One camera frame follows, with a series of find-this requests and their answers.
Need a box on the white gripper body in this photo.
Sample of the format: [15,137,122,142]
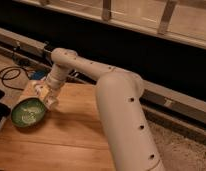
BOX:
[33,80,60,100]

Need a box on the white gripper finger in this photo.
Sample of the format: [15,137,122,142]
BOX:
[33,84,43,97]
[45,98,58,110]

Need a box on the small white bottle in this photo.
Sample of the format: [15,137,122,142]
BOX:
[39,86,50,102]

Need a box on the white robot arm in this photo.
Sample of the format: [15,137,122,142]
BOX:
[34,48,166,171]

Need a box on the green ceramic bowl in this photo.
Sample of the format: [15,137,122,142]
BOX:
[11,98,47,128]

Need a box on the blue object on floor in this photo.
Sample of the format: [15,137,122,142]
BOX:
[30,70,47,80]

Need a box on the black device at left edge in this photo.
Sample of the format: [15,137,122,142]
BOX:
[0,90,11,124]

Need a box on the black coiled cable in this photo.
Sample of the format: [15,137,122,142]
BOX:
[0,66,32,91]

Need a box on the black clamp on rail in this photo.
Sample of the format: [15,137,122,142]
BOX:
[43,43,54,59]

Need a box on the metal floor rail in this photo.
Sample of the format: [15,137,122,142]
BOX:
[0,26,206,144]

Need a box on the glass wall metal frame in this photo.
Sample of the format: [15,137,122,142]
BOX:
[15,0,206,49]

